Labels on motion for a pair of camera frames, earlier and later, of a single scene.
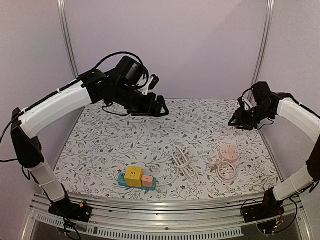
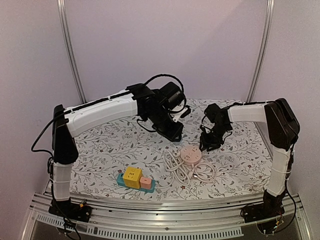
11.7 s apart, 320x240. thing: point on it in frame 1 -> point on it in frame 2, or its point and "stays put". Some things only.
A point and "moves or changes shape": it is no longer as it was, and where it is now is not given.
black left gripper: x=148 y=110 -> x=173 y=135
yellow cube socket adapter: x=133 y=176 stays put
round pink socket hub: x=229 y=153 -> x=190 y=154
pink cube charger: x=147 y=180 moves or changes shape
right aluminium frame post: x=263 y=45 stays put
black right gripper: x=244 y=117 -> x=210 y=136
